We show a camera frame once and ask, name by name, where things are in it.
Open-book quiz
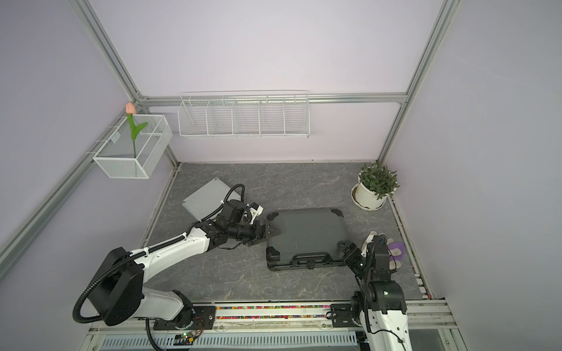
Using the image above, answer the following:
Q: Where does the artificial pink tulip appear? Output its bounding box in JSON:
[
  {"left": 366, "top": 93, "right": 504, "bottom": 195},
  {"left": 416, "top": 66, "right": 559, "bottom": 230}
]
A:
[{"left": 125, "top": 102, "right": 148, "bottom": 158}]

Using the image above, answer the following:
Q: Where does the potted green plant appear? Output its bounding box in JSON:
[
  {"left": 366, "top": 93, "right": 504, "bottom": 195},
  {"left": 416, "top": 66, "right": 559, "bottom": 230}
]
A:
[{"left": 351, "top": 160, "right": 400, "bottom": 211}]

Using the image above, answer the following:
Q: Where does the silver aluminium poker case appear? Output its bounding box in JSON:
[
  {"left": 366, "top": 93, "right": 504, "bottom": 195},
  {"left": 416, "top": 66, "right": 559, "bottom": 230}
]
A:
[{"left": 182, "top": 178, "right": 231, "bottom": 220}]

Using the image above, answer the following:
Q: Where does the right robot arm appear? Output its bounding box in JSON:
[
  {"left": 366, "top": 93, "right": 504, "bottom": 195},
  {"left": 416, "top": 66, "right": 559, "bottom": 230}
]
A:
[{"left": 338, "top": 235, "right": 412, "bottom": 350}]

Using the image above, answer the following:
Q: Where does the dark grey poker case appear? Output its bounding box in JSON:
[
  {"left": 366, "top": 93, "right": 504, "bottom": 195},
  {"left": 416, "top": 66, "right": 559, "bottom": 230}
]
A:
[{"left": 266, "top": 208, "right": 349, "bottom": 271}]

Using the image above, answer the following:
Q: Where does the aluminium front rail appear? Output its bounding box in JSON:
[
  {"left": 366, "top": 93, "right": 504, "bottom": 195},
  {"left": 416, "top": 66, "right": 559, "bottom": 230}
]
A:
[{"left": 86, "top": 300, "right": 458, "bottom": 350}]

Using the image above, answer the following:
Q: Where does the white work glove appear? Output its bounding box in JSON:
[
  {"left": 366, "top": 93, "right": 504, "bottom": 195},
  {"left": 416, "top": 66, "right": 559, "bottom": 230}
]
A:
[{"left": 361, "top": 231, "right": 405, "bottom": 270}]

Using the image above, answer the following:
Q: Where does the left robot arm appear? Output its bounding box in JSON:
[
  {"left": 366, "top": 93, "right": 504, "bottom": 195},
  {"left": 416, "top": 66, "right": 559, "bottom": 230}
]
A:
[{"left": 72, "top": 184, "right": 281, "bottom": 329}]

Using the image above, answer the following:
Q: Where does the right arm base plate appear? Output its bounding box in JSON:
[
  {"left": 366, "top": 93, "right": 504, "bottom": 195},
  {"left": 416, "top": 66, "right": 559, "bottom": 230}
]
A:
[{"left": 326, "top": 303, "right": 361, "bottom": 328}]

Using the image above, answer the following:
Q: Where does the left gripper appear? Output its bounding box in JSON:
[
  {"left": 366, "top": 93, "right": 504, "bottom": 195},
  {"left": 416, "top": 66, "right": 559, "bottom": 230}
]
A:
[{"left": 228, "top": 219, "right": 281, "bottom": 246}]

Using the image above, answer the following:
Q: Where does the white wire wall shelf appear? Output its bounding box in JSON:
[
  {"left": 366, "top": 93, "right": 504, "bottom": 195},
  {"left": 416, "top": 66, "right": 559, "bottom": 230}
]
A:
[{"left": 178, "top": 90, "right": 310, "bottom": 139}]

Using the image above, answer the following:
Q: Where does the purple curved object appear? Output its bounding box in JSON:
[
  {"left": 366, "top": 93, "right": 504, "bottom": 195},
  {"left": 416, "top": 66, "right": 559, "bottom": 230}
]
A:
[{"left": 387, "top": 242, "right": 405, "bottom": 261}]

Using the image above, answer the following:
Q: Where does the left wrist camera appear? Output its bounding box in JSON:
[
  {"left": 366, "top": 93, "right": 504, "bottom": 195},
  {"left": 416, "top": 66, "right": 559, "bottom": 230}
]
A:
[{"left": 247, "top": 202, "right": 263, "bottom": 225}]

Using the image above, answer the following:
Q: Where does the white mesh wall basket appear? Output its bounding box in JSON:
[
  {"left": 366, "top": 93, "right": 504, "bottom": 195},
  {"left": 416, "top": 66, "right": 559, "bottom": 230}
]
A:
[{"left": 92, "top": 114, "right": 173, "bottom": 179}]

